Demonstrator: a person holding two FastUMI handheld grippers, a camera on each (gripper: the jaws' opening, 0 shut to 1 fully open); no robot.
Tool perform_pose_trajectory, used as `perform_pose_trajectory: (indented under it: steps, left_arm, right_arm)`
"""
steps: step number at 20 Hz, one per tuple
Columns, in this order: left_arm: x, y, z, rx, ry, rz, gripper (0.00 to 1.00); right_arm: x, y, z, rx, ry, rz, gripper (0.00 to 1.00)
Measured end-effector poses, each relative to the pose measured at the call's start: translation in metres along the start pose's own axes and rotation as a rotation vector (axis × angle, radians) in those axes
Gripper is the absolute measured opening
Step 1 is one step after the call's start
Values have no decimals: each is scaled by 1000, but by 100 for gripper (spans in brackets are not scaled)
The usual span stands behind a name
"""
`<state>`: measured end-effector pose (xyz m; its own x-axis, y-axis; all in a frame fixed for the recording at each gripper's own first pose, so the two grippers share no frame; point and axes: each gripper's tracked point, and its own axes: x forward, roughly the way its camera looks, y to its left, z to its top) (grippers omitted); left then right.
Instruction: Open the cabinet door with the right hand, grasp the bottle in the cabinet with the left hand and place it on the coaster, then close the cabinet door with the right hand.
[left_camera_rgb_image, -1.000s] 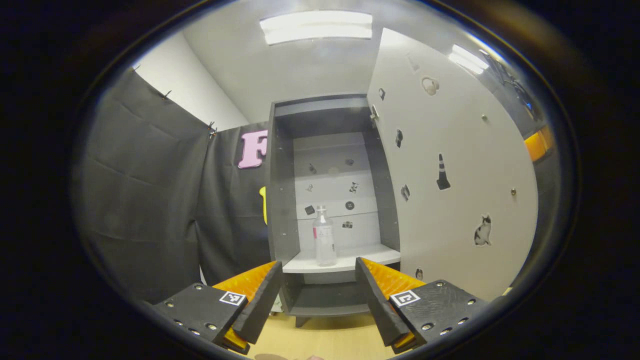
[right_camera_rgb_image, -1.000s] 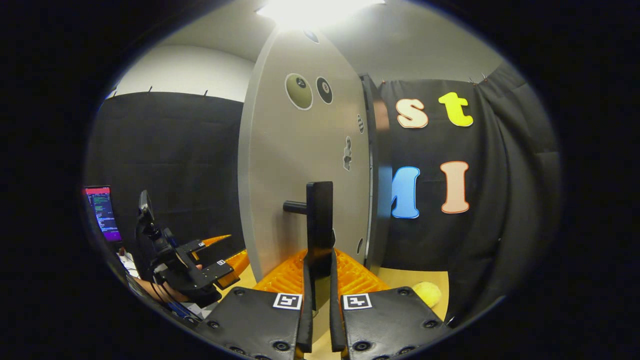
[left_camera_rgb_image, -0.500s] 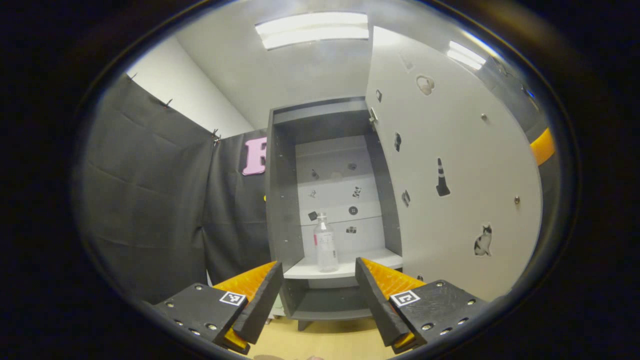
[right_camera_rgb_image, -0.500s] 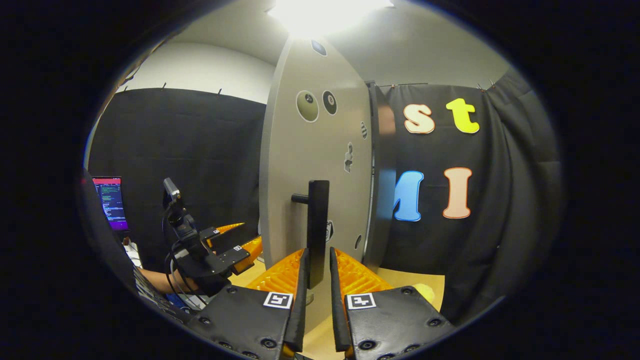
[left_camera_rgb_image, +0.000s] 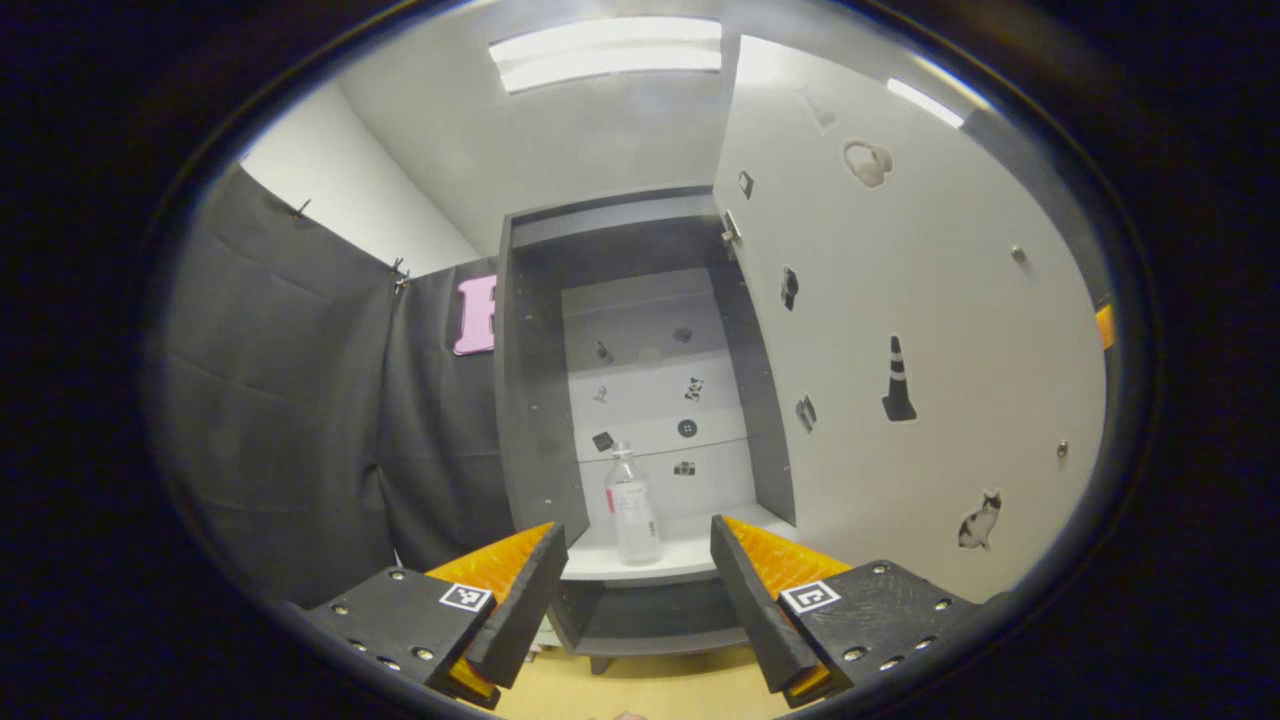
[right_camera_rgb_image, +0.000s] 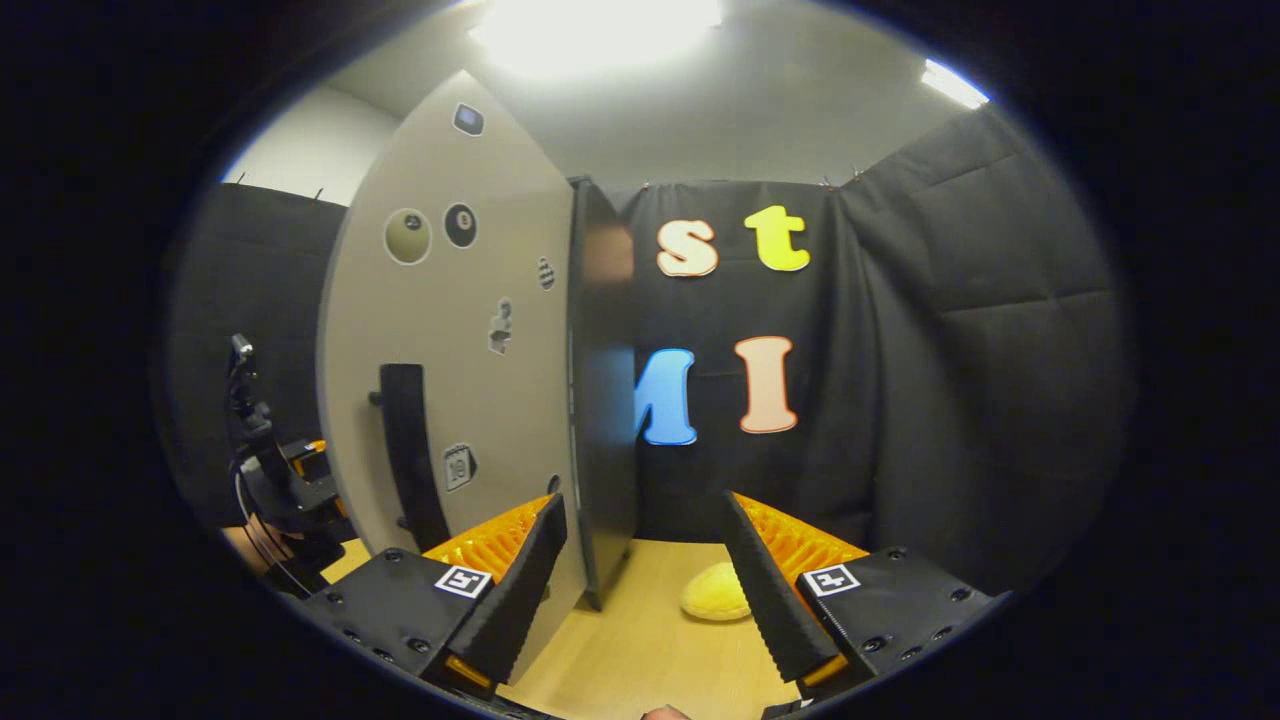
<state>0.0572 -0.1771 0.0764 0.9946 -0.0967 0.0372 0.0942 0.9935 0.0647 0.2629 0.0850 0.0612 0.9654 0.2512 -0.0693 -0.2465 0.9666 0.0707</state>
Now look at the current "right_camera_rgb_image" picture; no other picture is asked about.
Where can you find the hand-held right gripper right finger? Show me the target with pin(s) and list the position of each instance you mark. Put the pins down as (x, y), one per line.
(768, 600)

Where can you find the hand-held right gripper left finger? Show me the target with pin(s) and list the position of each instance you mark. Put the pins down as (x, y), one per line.
(520, 595)

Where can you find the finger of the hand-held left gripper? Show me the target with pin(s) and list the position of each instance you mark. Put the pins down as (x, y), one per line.
(308, 458)

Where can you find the beige cabinet door with stickers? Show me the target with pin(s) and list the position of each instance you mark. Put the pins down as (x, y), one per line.
(440, 300)

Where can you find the dark grey cabinet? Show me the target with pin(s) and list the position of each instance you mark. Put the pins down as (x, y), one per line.
(605, 400)

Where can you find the yellow round bun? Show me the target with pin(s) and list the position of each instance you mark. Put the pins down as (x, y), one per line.
(715, 592)

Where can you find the black backdrop cloth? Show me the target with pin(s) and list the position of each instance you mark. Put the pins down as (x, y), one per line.
(950, 350)

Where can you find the large ceiling light panel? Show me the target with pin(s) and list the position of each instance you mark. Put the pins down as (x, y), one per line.
(595, 35)

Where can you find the small ceiling light panel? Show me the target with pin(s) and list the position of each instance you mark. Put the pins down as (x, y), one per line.
(955, 83)

